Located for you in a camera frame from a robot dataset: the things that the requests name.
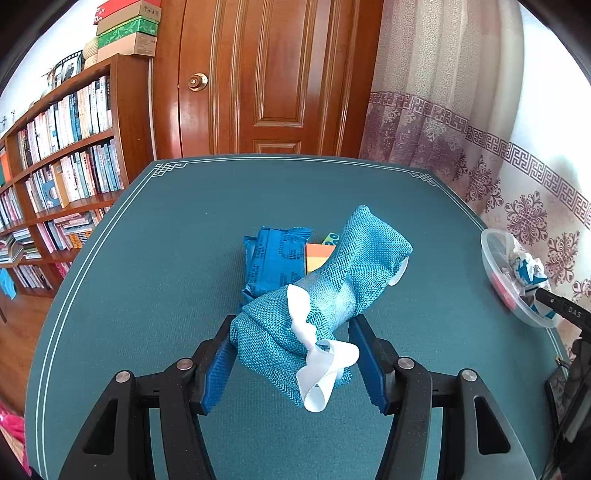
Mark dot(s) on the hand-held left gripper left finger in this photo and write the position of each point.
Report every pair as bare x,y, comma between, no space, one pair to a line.
219,374

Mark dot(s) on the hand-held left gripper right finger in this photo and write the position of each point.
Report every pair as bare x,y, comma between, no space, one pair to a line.
369,364

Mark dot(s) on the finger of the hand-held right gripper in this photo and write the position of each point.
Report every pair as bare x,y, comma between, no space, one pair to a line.
565,308

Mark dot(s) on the clear plastic bowl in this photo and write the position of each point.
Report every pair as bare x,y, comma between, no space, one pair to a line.
496,272

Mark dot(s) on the blue cloth with white ribbon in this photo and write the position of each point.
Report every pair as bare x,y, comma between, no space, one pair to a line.
360,258

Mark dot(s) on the yellow and orange toy brick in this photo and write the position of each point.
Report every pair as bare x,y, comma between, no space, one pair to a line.
318,256

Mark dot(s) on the dark blue packet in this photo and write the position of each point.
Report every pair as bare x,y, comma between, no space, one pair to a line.
277,263

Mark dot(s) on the green dotted block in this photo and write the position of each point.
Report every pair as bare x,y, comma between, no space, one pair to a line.
331,240

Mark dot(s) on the pink cloth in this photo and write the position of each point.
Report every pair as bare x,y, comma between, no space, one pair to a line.
11,429

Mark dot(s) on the patterned purple and white curtain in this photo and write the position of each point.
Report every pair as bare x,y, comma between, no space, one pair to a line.
438,115

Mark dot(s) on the wooden bookshelf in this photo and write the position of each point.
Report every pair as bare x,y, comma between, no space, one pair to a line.
131,101

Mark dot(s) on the rows of shelved books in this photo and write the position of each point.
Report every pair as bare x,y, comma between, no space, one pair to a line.
69,124

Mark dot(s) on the brass door knob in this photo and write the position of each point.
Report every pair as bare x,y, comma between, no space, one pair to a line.
197,82

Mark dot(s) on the wooden door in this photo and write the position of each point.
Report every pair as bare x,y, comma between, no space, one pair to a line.
277,69

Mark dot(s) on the film strip ornament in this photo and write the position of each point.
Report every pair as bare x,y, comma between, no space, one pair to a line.
64,69

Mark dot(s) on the woven basket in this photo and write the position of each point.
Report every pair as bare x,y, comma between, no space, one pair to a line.
91,53

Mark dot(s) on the green box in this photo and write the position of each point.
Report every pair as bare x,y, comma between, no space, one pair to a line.
124,26

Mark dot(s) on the red box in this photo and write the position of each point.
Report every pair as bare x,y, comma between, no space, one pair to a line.
120,9

